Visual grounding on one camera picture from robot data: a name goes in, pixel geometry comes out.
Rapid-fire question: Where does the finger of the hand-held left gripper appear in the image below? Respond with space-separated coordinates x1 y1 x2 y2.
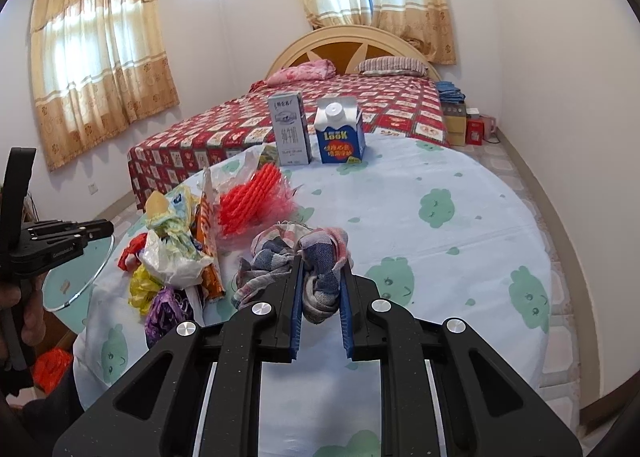
23 219 114 243

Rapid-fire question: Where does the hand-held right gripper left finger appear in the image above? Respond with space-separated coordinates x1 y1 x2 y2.
52 256 305 457

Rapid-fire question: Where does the purple candy wrapper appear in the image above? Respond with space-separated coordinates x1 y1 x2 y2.
144 287 195 349

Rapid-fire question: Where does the orange snack wrapper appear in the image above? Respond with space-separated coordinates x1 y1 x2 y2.
195 169 227 299

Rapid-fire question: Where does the white plastic bag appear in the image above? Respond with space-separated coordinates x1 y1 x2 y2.
139 232 216 288

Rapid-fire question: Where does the clear plastic bag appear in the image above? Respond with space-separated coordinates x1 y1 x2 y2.
202 144 271 205

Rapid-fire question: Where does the yellow candy wrapper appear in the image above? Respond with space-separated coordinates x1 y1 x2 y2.
128 271 165 316

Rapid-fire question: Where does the red candy wrapper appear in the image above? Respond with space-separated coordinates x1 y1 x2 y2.
116 233 149 272

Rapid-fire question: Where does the pale yellow patterned plastic bag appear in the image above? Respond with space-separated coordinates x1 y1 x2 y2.
150 184 201 263

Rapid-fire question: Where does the pink pillow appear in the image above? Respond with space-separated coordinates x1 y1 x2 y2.
265 59 337 86

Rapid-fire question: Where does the red plastic bag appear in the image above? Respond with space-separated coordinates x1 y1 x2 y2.
32 349 74 395

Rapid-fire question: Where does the striped pillow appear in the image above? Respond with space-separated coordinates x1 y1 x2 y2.
354 56 430 78

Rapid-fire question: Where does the white paper scrap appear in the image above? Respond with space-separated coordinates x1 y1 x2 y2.
185 284 207 328

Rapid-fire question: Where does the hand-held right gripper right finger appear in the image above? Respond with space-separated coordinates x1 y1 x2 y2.
340 264 583 457

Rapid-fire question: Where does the plaid cloth rag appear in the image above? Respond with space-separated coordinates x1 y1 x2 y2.
235 223 356 325

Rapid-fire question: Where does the tall grey milk carton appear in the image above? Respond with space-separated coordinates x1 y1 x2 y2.
267 91 312 166

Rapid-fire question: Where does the person's left hand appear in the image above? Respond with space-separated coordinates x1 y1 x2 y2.
0 282 48 369

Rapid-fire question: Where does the red checked bedspread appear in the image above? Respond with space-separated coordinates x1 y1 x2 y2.
127 72 451 210

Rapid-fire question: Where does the blue folded fabric stack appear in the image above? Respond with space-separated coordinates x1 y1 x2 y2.
436 81 467 105

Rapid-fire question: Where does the light blue printed tablecloth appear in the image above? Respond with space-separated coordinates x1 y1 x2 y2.
72 134 553 457

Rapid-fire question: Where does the cardboard box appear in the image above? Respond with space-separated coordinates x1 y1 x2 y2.
442 104 468 146

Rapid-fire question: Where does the white blue capped carton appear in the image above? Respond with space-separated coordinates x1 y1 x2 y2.
313 98 366 165

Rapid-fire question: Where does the cream wooden headboard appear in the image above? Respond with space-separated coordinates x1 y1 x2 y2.
265 26 443 82

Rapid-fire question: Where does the red scrubbing cloth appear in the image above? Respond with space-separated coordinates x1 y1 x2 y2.
216 162 301 239

